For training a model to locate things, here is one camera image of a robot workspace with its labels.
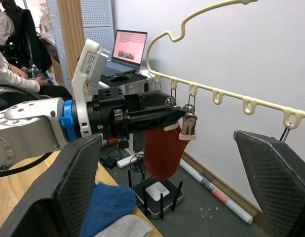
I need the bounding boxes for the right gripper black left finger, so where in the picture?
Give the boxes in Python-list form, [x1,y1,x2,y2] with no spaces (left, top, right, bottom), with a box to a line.
[0,134,103,237]

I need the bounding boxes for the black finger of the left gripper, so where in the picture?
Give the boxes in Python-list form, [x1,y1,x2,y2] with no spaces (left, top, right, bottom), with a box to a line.
[139,90,173,111]
[115,106,187,135]

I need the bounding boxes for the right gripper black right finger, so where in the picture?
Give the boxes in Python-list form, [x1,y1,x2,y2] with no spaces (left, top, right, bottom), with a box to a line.
[233,130,305,237]

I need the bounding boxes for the red ankle sock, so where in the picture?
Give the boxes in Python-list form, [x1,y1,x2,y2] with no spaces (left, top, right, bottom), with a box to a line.
[143,123,190,179]

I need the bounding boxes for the seated person's right hand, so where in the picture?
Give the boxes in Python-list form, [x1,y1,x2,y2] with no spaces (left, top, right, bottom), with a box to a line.
[35,76,51,86]

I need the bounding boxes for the seated person's left hand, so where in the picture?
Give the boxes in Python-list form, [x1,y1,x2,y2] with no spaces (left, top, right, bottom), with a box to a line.
[11,64,29,79]

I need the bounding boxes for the white desk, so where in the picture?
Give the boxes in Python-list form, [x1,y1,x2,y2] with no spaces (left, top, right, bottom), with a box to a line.
[98,69,155,97]

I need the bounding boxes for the black mouse pad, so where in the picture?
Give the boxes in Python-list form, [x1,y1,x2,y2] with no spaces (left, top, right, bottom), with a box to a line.
[99,71,148,87]

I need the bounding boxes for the blue left wrist clamp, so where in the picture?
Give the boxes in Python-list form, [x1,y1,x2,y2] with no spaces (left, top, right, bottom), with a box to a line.
[60,100,77,143]

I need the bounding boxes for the black power adapter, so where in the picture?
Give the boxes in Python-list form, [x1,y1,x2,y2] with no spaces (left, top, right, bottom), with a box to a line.
[103,158,117,169]

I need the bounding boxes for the white power strip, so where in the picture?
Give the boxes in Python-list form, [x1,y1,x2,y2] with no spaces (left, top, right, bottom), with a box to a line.
[116,148,138,169]

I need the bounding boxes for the blue ankle sock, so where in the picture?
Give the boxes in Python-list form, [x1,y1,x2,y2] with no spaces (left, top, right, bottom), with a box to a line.
[79,182,137,237]

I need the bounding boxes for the grey laptop pink screen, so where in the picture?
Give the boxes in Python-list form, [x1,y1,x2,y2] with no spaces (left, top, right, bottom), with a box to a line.
[102,29,148,77]

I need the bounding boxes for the rolled paper poster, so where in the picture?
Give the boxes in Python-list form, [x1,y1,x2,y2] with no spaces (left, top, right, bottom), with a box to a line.
[179,159,254,225]

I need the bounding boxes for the grey ankle sock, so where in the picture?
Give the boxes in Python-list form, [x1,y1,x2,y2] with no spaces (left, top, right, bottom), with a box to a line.
[94,214,153,237]

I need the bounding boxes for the black router with antennas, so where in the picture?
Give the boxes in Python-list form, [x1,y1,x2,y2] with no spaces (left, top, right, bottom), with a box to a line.
[127,169,185,220]

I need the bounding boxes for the white perforated panel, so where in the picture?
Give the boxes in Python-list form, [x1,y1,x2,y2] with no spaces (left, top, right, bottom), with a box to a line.
[46,0,115,92]

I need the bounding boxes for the seated person black trousers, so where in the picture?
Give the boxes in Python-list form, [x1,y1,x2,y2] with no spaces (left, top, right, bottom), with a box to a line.
[0,41,73,99]

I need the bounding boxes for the black jacket on chair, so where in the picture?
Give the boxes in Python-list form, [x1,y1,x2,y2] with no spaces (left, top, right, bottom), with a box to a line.
[5,4,53,75]

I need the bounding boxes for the person in striped shirt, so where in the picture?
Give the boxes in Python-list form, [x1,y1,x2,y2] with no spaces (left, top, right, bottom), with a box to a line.
[0,0,16,46]

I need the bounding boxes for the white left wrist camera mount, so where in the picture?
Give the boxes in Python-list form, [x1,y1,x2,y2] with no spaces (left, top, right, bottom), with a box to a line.
[71,39,111,139]

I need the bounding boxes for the cream wire clip hanger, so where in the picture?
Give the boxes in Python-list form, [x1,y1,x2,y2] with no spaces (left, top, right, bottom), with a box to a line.
[145,0,305,130]

